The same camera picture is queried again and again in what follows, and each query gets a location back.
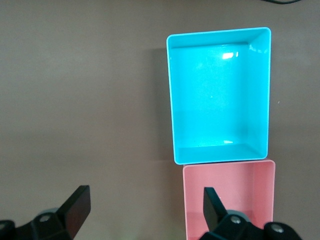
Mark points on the blue plastic bin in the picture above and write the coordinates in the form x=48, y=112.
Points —
x=217, y=100

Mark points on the pink plastic bin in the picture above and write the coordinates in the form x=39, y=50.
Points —
x=237, y=180

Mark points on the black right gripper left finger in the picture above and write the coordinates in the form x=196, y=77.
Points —
x=75, y=212

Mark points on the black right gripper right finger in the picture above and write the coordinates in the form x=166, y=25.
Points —
x=212, y=212

